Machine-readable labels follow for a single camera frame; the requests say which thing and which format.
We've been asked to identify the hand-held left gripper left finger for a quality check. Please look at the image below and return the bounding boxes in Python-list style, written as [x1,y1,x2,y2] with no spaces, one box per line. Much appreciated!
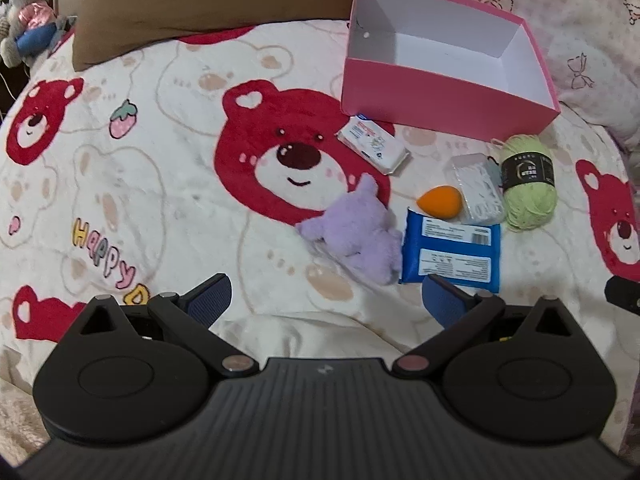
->
[65,274,253,378]

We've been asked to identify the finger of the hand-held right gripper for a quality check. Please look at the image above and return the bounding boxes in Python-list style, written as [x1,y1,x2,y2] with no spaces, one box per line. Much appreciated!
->
[604,276,640,317]

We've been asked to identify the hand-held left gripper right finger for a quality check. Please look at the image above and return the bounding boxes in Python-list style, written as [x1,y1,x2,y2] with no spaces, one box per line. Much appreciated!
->
[391,274,581,377]

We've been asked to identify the blue tissue packet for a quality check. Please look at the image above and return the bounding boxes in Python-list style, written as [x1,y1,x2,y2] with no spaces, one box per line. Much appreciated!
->
[398,207,502,295]

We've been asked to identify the orange makeup sponge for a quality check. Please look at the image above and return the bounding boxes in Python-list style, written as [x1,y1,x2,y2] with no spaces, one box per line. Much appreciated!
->
[416,186,460,217]

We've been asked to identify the purple plush toy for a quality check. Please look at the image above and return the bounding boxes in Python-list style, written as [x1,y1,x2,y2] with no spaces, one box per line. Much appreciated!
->
[295,172,405,287]

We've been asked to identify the clear floss picks box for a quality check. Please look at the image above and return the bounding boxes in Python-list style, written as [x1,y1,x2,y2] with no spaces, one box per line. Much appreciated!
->
[446,154,506,226]

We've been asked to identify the green yarn ball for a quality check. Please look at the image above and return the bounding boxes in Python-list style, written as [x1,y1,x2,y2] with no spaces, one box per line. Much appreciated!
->
[490,132,558,232]

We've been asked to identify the white wet wipes pack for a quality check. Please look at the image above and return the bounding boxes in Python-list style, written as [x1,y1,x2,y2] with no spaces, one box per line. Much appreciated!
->
[335,114,412,176]

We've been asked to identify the pink cardboard box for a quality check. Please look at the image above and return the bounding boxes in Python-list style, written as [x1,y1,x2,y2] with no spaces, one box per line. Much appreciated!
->
[341,0,562,143]

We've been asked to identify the bear printed blanket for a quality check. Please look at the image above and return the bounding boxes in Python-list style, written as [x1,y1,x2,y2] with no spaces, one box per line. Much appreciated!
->
[0,20,640,461]

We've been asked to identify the pink checked pillow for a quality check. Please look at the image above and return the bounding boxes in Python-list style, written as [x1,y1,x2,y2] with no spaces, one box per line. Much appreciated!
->
[372,0,640,151]

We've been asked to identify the brown pillow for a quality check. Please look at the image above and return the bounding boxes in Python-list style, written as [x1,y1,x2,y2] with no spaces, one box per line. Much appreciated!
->
[54,0,376,73]

